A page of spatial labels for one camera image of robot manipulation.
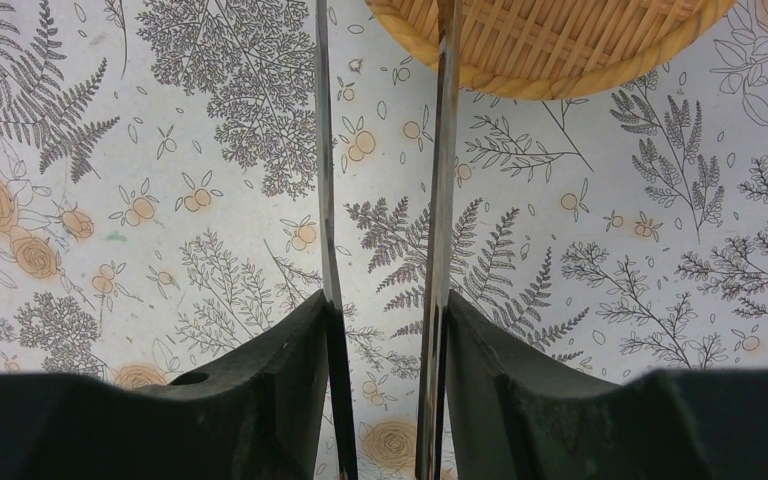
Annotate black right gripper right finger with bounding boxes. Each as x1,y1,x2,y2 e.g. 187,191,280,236
446,293,768,479

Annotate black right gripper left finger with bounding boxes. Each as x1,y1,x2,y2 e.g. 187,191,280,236
0,293,328,479

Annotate metal serving tongs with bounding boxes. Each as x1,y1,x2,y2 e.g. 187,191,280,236
314,1,461,479

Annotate floral patterned table mat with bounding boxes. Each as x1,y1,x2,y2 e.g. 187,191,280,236
0,1,768,479

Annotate woven bamboo plate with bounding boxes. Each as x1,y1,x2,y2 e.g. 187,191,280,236
367,0,734,101

